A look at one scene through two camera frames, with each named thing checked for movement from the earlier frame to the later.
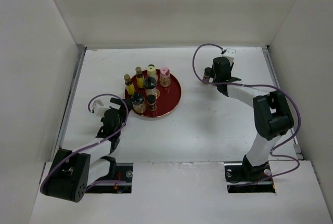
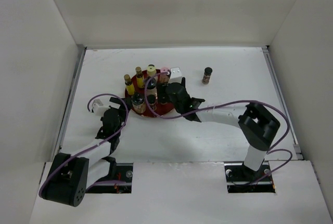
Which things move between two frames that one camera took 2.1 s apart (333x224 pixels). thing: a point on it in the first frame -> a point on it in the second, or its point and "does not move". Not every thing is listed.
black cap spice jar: [152, 101] does not move
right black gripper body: [214, 74] -> [178, 108]
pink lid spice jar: [165, 78] does not move
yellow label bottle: [140, 80] does not move
